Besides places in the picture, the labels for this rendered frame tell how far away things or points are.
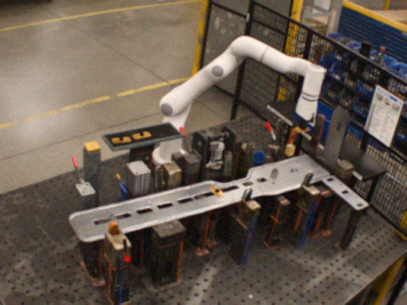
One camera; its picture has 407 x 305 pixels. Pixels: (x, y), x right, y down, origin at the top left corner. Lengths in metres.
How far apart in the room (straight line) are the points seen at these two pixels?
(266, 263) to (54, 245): 1.04
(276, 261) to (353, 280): 0.42
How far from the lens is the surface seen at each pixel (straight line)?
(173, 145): 2.89
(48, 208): 2.74
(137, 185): 2.32
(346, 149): 2.99
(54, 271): 2.39
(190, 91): 2.68
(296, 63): 2.50
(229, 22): 5.24
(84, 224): 2.17
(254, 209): 2.30
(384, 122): 2.90
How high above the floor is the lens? 2.40
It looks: 32 degrees down
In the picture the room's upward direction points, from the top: 8 degrees clockwise
